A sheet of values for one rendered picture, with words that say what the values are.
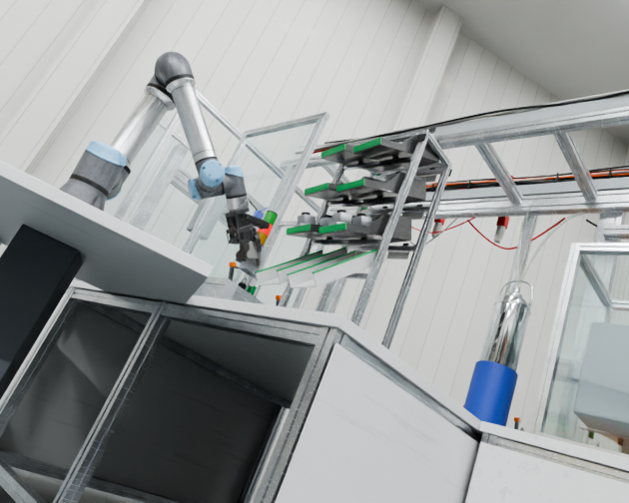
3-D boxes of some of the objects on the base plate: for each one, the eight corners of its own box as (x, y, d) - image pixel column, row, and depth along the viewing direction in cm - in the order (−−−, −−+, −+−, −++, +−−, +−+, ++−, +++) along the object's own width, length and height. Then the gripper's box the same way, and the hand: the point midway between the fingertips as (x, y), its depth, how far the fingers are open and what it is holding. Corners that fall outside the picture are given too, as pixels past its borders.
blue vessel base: (490, 438, 179) (509, 363, 188) (449, 427, 190) (468, 357, 199) (507, 451, 188) (524, 379, 198) (467, 439, 199) (485, 372, 209)
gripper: (218, 213, 187) (230, 269, 191) (238, 212, 178) (250, 271, 182) (237, 208, 192) (248, 263, 197) (257, 206, 184) (269, 264, 188)
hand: (255, 261), depth 191 cm, fingers closed on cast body, 4 cm apart
